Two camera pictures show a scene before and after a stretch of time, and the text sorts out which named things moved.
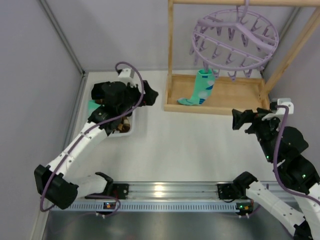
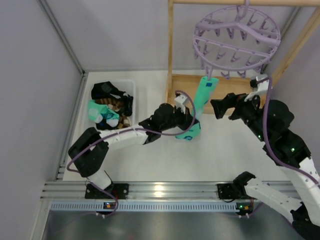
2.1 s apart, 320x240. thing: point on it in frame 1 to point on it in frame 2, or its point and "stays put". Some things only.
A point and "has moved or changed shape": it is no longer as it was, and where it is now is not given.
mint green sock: (204, 85) has moved or changed shape
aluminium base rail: (173, 191) stays put
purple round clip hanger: (232, 40) stays put
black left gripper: (139, 92) to (182, 117)
